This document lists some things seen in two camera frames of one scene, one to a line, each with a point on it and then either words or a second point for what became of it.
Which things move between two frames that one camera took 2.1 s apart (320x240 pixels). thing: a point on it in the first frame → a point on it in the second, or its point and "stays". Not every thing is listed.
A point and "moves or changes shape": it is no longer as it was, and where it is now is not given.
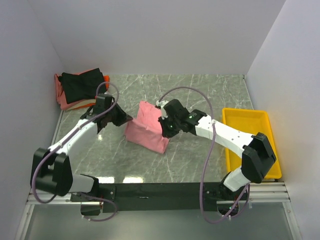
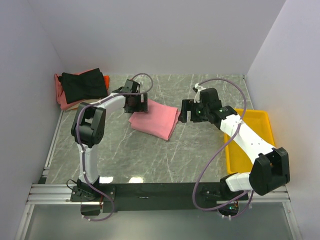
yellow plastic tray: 252,122 stays
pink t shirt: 145,130 moves or changes shape
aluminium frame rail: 268,193 stays
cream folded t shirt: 82,103 stays
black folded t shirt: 84,86 stays
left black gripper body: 116,115 → 137,106
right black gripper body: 171,126 → 200,112
